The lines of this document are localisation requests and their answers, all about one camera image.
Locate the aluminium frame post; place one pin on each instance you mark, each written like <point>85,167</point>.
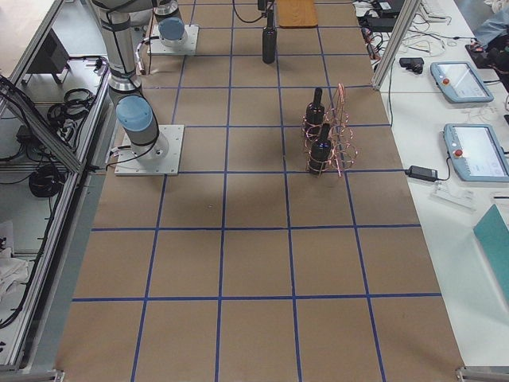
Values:
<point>402,24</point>

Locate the teal folder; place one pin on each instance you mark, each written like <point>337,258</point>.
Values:
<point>491,232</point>

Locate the wine bottle in basket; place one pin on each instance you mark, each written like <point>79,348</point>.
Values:
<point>314,114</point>
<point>320,151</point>

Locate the upper teach pendant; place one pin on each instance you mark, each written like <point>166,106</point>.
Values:
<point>460,82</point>

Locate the carried black wine bottle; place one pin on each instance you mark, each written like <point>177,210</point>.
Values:
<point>269,39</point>

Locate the lower teach pendant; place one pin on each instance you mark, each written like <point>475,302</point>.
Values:
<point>475,152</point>

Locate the black power adapter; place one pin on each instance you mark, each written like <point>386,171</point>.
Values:
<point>421,173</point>

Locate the teach pendant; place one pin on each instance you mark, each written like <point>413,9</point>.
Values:
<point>475,152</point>
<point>460,82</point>

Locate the aluminium side frame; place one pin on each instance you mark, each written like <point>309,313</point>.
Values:
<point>57,122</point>

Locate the black handheld device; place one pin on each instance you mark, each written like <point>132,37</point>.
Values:
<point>413,64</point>

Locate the rear wine bottle in basket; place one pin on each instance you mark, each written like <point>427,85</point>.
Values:
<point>314,114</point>

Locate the wooden tray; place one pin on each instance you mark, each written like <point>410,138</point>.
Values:
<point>297,14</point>

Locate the clear acrylic holder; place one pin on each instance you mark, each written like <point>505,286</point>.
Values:
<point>462,198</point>

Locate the front wine bottle in basket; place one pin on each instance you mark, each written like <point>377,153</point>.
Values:
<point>320,151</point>

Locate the copper wire bottle basket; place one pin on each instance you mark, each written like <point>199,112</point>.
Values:
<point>343,153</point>

